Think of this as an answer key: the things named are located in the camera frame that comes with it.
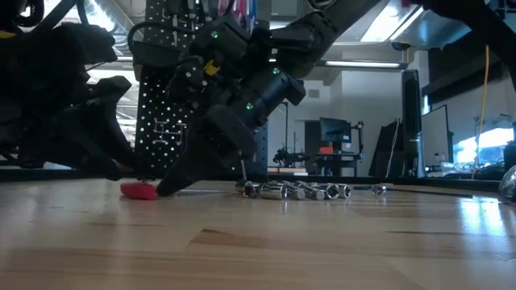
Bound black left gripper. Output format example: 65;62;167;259
0;76;140;181

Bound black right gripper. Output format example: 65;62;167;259
155;60;259;198

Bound red T-handle hex key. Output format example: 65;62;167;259
119;180;243;201

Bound black perforated pegboard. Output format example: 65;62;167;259
135;0;270;178

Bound blue-handled screwdriver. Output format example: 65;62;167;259
246;0;258;31

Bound black plastic pegboard bin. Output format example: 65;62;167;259
131;39;190;69

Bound thin black pole stand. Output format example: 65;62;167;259
277;100;290;162

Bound black background desk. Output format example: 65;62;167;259
313;151;364;177

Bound black monitor on stand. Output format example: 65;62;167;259
318;117;353;143

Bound black leaning panels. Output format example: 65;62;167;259
368;118;404;179

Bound ceiling light strip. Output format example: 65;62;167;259
322;60;409;69

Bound black tower fan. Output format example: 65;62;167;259
401;68;427;179

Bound dark overhead beam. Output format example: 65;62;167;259
422;38;516;97

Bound bright display screen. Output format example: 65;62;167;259
453;127;516;164

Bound chrome wire ring tool rack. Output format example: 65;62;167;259
152;118;189;147

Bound black aluminium table frame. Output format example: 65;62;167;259
0;167;501;193

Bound black camera cable loop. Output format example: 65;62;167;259
127;19;202;69

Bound white panel black frame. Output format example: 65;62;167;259
420;104;456;172

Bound silver ceiling duct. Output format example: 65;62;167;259
358;0;475;50

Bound yellow hanging cable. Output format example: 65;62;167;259
472;43;492;180

